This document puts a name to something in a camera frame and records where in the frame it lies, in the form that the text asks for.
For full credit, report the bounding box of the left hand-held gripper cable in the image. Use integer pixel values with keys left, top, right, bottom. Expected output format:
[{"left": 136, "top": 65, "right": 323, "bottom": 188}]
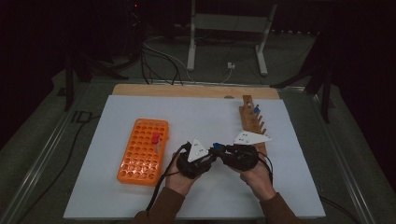
[{"left": 145, "top": 142, "right": 191, "bottom": 213}]

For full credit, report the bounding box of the black tripod stand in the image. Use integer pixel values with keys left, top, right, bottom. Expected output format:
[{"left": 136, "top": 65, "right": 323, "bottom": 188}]
[
  {"left": 64, "top": 52, "right": 129, "bottom": 112},
  {"left": 270, "top": 60, "right": 336, "bottom": 124}
]

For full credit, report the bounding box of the white table mat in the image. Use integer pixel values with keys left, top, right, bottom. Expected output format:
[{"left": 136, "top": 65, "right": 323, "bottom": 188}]
[{"left": 63, "top": 94, "right": 326, "bottom": 220}]

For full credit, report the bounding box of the orange plastic tube rack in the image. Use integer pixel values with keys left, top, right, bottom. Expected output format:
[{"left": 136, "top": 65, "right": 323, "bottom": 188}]
[{"left": 117, "top": 118, "right": 170, "bottom": 187}]

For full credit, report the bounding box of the person's left hand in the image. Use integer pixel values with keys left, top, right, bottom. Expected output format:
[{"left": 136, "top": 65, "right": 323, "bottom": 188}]
[{"left": 164, "top": 161, "right": 204, "bottom": 197}]

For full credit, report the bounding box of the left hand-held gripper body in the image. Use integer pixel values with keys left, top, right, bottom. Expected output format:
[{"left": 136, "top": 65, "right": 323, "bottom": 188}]
[{"left": 177, "top": 137, "right": 217, "bottom": 180}]

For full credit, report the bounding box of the bundle of black cables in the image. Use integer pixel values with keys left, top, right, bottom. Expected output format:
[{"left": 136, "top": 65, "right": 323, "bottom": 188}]
[{"left": 139, "top": 43, "right": 185, "bottom": 87}]

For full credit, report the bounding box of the white cable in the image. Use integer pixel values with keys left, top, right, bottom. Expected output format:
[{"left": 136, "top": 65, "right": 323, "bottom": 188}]
[{"left": 143, "top": 35, "right": 234, "bottom": 86}]

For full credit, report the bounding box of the person's right hand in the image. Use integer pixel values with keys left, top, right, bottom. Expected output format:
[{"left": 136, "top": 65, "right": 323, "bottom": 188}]
[{"left": 230, "top": 163, "right": 277, "bottom": 202}]

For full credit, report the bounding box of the white metal desk frame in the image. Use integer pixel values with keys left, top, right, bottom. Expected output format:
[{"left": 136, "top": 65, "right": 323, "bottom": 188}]
[{"left": 186, "top": 0, "right": 278, "bottom": 77}]

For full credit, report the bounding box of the wooden tube rack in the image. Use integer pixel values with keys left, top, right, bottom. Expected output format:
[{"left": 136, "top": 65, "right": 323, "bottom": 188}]
[{"left": 238, "top": 94, "right": 269, "bottom": 157}]

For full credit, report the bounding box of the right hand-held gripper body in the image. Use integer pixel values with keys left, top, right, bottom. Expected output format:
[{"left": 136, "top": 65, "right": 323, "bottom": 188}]
[{"left": 221, "top": 130, "right": 273, "bottom": 172}]

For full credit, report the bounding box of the black floor cable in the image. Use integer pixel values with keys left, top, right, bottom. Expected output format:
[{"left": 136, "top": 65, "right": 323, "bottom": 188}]
[{"left": 15, "top": 115, "right": 102, "bottom": 224}]

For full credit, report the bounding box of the hand-held gripper cable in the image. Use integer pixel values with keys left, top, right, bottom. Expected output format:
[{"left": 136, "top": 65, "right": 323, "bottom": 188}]
[
  {"left": 145, "top": 142, "right": 191, "bottom": 213},
  {"left": 256, "top": 154, "right": 359, "bottom": 224}
]

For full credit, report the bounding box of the right hand-held gripper cable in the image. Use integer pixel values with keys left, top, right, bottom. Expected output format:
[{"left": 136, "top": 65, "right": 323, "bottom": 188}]
[{"left": 256, "top": 154, "right": 359, "bottom": 224}]

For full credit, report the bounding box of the dark equipment rack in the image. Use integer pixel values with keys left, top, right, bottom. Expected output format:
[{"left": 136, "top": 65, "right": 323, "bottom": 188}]
[{"left": 122, "top": 0, "right": 148, "bottom": 64}]

